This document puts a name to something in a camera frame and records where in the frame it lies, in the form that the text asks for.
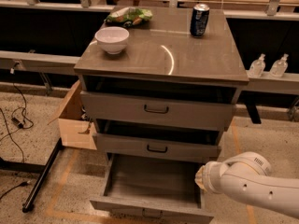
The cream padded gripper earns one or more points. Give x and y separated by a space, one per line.
209 175

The grey bottom drawer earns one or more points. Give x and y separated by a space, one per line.
152 188

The grey drawer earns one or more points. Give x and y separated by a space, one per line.
152 148
164 112
152 188

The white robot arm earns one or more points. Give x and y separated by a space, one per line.
246 178

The grey middle drawer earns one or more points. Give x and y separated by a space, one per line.
152 148

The grey top drawer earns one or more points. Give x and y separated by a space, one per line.
164 112

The grey wooden drawer cabinet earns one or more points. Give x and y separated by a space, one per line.
162 60

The left clear sanitizer bottle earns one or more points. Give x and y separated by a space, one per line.
257 67

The clear sanitizer bottle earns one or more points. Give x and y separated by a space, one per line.
279 67
257 67

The right clear sanitizer bottle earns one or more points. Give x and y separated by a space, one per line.
279 67

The cardboard box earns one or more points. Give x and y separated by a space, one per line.
75 131

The blue soda can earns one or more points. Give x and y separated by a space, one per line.
200 14

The white ceramic bowl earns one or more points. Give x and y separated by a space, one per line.
112 40

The black metal floor bar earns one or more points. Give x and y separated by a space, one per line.
28 206

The green chip bag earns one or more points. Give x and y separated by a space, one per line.
129 16

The metal rail frame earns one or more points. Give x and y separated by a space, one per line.
35 62

